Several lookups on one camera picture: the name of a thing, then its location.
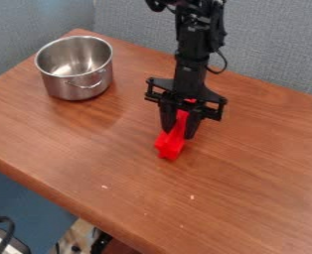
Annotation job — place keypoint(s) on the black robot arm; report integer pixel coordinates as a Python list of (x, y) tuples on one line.
[(200, 27)]

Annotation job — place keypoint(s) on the stainless steel pot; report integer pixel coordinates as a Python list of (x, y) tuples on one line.
[(75, 65)]

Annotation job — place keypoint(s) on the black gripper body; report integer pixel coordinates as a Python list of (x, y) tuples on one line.
[(186, 88)]

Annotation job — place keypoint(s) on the red plastic block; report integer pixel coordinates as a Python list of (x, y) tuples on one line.
[(170, 143)]

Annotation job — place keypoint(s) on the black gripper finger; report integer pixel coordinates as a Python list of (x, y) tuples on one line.
[(193, 123), (169, 110)]

